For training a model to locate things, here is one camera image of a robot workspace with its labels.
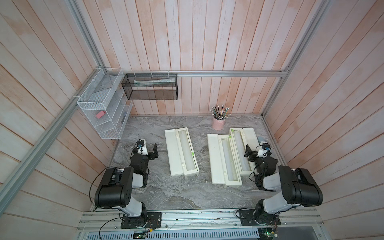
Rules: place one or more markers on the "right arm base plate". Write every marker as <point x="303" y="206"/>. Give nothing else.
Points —
<point x="250" y="217"/>

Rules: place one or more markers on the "cream dispenser lid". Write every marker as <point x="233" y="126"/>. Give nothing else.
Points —
<point x="251" y="139"/>
<point x="217" y="173"/>

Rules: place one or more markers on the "cream dispenser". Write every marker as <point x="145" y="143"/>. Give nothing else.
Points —
<point x="227" y="183"/>
<point x="182" y="159"/>

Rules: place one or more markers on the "pink eraser block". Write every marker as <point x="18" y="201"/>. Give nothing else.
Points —
<point x="100" y="114"/>

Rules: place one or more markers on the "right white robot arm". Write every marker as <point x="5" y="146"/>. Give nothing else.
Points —
<point x="293" y="187"/>

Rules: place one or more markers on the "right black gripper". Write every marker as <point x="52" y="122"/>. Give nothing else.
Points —
<point x="249" y="152"/>

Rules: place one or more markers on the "black wire basket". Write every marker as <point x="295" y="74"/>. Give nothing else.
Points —
<point x="151" y="87"/>

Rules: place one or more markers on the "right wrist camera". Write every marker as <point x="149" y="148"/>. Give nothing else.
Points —
<point x="263" y="150"/>

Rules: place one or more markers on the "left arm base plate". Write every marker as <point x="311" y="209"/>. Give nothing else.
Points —
<point x="151" y="220"/>

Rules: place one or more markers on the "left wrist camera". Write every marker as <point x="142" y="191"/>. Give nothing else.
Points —
<point x="140" y="147"/>

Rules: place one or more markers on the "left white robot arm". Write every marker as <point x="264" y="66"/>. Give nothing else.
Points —
<point x="115" y="188"/>

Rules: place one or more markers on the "aluminium front rail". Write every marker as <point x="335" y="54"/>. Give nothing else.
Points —
<point x="198" y="219"/>

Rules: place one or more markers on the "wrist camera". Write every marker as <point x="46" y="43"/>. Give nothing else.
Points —
<point x="140" y="147"/>
<point x="263" y="150"/>

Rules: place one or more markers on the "thin plastic wrap roll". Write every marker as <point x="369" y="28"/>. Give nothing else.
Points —
<point x="188" y="153"/>

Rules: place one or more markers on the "white wire shelf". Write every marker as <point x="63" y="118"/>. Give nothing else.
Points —
<point x="103" y="92"/>

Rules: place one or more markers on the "bundle of pencils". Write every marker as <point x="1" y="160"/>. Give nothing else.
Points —
<point x="220" y="112"/>

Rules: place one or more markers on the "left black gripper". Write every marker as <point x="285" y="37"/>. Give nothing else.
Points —
<point x="150" y="154"/>

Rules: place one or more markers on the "thick plastic wrap roll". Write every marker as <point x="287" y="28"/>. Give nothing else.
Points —
<point x="231" y="171"/>

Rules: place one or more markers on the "pink pencil cup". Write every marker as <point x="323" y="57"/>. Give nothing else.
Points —
<point x="218" y="125"/>

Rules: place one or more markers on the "blue stapler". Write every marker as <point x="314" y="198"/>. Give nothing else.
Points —
<point x="262" y="140"/>

